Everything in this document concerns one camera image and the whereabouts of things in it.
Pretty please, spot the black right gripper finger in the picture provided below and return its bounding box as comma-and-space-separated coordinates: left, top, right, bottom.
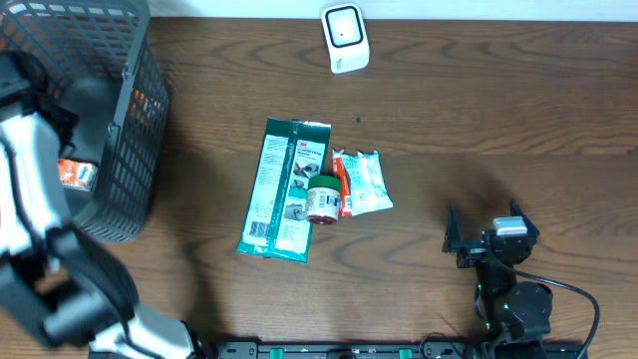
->
509, 198, 539, 238
442, 206, 463, 253

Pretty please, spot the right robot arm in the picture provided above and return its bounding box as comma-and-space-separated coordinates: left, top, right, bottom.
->
442, 200, 553, 358

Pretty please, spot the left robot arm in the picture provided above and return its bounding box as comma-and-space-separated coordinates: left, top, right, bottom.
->
1, 51, 204, 358

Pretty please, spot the orange small box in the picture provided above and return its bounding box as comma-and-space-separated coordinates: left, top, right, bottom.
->
58, 160, 98, 191

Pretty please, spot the green 3M package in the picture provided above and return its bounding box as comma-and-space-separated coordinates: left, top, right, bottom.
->
236, 118, 331, 262

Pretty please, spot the green lid small jar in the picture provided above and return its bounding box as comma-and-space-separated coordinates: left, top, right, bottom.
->
306, 175, 341, 224

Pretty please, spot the dark grey plastic basket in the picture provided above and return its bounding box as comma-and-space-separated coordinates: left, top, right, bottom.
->
1, 0, 169, 243

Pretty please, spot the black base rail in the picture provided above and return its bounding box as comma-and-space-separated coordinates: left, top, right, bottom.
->
89, 339, 589, 359

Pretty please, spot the red tube packet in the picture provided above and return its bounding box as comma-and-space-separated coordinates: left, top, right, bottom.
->
332, 150, 352, 217

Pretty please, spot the white barcode scanner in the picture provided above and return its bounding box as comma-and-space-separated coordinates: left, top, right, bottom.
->
321, 3, 371, 74

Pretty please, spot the mint green wipes packet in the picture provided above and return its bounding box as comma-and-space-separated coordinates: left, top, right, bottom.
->
341, 151, 394, 216

